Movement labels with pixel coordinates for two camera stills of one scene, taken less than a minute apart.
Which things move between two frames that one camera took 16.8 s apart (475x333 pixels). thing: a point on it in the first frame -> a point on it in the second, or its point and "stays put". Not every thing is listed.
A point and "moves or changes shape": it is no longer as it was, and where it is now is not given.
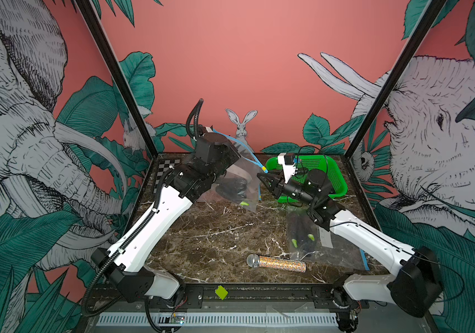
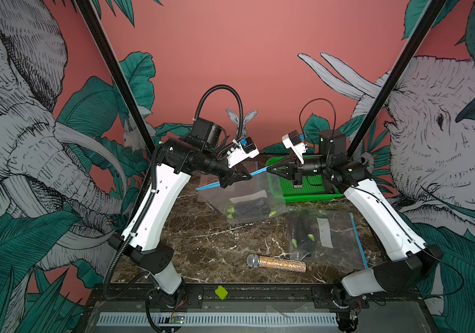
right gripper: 278,186 -> 295,170
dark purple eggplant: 296,223 stays put
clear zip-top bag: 310,243 stays put
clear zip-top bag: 239,184 moves or changes shape
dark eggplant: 309,227 stays put
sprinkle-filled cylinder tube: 255,261 stays put
